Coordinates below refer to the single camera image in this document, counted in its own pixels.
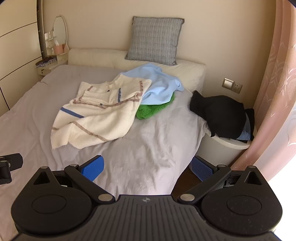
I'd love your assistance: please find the green knit garment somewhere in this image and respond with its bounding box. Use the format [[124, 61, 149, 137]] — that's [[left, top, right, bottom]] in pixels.
[[135, 93, 175, 120]]

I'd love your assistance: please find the blue garment in basket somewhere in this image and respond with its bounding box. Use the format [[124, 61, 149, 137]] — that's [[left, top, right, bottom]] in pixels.
[[237, 114, 251, 141]]

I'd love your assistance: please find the light blue garment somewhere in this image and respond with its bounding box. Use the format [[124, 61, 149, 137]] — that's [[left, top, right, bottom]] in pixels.
[[121, 63, 184, 105]]

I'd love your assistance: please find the cream bed headboard cushion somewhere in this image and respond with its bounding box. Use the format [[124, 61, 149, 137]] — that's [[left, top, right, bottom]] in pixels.
[[68, 49, 206, 92]]

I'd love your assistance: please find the grey checked pillow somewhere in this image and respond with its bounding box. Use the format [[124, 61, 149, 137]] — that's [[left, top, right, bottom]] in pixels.
[[125, 16, 185, 66]]

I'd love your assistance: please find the black garment on basket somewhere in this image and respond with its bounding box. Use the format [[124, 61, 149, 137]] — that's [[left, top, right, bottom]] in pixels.
[[189, 91, 255, 140]]

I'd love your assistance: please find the lavender bed sheet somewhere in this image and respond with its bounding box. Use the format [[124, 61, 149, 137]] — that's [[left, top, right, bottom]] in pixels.
[[1, 65, 207, 240]]

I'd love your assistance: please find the oval vanity mirror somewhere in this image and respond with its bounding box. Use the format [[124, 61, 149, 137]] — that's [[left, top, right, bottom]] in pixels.
[[53, 15, 68, 53]]

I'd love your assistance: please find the white sliding wardrobe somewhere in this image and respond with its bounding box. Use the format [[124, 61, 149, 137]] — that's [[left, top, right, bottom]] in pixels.
[[0, 0, 42, 114]]

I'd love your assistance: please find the white laundry basket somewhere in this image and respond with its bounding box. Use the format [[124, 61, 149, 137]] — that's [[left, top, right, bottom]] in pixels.
[[196, 130, 251, 166]]

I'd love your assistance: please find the pink patterned curtain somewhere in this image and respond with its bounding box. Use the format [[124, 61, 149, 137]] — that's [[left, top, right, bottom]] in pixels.
[[231, 1, 295, 180]]

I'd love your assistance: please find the cream knit striped sweater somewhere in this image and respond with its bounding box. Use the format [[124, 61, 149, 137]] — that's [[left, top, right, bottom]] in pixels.
[[51, 74, 152, 149]]

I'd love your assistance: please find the wall switch and socket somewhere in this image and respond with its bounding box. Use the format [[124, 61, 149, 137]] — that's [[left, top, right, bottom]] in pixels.
[[222, 78, 242, 94]]

